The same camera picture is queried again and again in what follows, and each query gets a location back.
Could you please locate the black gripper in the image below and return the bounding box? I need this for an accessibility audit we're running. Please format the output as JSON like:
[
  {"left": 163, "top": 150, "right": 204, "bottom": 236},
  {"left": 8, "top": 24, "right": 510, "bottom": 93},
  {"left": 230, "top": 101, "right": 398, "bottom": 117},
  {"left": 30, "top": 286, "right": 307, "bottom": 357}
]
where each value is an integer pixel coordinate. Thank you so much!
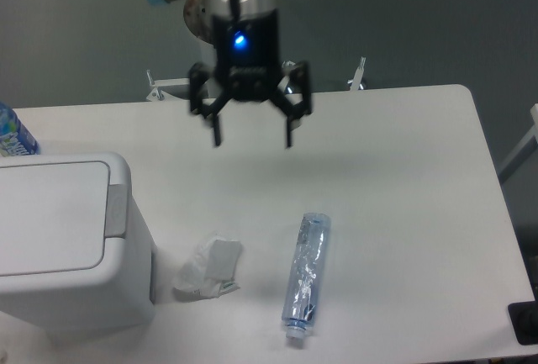
[{"left": 188, "top": 10, "right": 313, "bottom": 148}]

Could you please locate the white push-lid trash can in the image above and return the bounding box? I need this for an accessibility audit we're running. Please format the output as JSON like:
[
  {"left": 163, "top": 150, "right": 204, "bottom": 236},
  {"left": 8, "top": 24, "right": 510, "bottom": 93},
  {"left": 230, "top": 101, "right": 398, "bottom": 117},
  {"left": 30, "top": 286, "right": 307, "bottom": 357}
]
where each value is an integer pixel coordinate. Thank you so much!
[{"left": 1, "top": 152, "right": 156, "bottom": 330}]

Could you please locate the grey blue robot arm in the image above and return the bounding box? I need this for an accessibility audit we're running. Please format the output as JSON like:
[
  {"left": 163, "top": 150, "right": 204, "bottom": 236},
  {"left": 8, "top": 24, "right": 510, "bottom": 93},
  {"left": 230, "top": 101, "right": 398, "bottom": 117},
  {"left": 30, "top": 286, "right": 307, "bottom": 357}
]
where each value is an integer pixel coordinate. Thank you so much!
[{"left": 148, "top": 0, "right": 314, "bottom": 147}]

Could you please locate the crumpled white paper wrapper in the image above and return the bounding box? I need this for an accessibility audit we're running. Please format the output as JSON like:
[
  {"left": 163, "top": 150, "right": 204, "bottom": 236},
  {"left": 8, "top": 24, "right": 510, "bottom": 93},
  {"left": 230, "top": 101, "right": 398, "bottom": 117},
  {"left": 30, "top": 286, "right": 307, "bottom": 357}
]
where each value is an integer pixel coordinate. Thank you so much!
[{"left": 172, "top": 233, "right": 243, "bottom": 302}]

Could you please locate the crushed clear plastic bottle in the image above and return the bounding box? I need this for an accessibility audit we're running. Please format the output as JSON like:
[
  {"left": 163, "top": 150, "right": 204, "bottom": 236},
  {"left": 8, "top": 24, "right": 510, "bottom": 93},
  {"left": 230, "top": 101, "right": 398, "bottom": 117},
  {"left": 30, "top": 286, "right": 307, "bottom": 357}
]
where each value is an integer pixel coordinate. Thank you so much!
[{"left": 281, "top": 213, "right": 331, "bottom": 343}]

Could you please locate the blue labelled water bottle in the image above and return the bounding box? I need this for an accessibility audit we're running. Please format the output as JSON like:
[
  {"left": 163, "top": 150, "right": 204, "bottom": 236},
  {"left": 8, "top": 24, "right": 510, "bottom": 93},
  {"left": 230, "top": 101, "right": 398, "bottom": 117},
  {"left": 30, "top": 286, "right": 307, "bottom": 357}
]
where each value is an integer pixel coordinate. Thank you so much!
[{"left": 1, "top": 103, "right": 40, "bottom": 157}]

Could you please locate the black clamp at table edge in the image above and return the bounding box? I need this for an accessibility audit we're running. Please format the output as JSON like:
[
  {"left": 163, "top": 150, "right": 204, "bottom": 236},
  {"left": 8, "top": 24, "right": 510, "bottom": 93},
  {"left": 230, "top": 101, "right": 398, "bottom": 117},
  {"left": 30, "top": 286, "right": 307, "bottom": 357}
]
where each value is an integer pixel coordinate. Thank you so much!
[{"left": 508, "top": 301, "right": 537, "bottom": 346}]

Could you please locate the white frame at right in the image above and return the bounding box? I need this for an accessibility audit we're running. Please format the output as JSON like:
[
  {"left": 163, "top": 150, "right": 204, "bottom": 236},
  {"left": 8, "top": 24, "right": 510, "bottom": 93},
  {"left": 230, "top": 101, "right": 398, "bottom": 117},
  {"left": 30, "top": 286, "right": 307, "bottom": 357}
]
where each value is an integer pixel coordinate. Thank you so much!
[{"left": 497, "top": 104, "right": 537, "bottom": 185}]

